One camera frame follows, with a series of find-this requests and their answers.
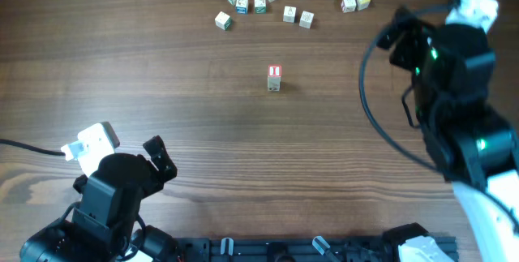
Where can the green O block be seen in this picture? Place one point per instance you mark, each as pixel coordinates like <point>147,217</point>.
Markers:
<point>273,88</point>

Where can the yellow top block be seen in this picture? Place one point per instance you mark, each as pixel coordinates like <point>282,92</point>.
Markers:
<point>362,4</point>

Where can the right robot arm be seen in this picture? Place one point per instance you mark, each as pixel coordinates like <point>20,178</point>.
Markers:
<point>468,141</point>

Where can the blue Z block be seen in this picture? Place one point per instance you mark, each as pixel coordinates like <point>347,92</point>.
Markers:
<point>241,6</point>

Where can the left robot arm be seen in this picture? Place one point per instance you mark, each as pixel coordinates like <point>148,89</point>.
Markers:
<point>105,225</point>

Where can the red I block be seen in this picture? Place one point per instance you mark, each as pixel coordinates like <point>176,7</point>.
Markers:
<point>274,71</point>

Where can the red Y block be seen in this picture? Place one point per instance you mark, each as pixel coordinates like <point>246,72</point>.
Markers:
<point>348,5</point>

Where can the green corner white block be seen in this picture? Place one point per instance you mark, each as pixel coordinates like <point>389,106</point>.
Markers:
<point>223,20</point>

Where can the yellow ladybug block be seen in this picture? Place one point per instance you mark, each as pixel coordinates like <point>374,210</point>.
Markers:
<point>274,82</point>

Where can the green N block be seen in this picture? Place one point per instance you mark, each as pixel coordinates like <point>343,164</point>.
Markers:
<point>260,6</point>

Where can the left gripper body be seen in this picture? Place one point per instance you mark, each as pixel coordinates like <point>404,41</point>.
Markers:
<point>165,173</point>

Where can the bee picture block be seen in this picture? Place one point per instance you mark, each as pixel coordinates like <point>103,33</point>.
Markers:
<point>289,14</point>

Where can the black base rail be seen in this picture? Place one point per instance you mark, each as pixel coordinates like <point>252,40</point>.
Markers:
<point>361,248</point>

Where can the blue D block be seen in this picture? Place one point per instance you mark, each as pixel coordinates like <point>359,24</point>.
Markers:
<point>306,19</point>

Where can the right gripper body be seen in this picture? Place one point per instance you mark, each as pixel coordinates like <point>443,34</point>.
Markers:
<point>408,50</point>

